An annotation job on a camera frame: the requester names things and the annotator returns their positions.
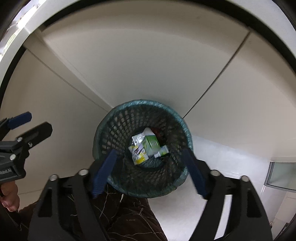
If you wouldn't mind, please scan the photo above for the green white medicine box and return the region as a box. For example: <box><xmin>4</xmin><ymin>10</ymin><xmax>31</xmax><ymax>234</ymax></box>
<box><xmin>142</xmin><ymin>128</ymin><xmax>161</xmax><ymax>156</ymax></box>

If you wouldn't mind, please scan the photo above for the green trash bag liner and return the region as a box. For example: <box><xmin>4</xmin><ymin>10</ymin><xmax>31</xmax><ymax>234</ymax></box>
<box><xmin>92</xmin><ymin>99</ymin><xmax>193</xmax><ymax>198</ymax></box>

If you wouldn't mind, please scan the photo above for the white kitchen counter cabinet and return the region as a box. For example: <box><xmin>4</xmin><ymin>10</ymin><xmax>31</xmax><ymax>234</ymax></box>
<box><xmin>1</xmin><ymin>1</ymin><xmax>295</xmax><ymax>195</ymax></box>

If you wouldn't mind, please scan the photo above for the person's left hand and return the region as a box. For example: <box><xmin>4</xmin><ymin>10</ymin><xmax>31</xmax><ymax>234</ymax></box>
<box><xmin>1</xmin><ymin>181</ymin><xmax>20</xmax><ymax>212</ymax></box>

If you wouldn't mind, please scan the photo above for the silver foil wrapper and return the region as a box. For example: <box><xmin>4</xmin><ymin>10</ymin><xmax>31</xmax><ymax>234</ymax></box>
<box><xmin>128</xmin><ymin>133</ymin><xmax>149</xmax><ymax>165</ymax></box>

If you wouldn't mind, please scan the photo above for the small green white bottle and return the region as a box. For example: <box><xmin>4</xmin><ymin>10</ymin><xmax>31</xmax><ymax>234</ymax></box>
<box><xmin>154</xmin><ymin>145</ymin><xmax>169</xmax><ymax>158</ymax></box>

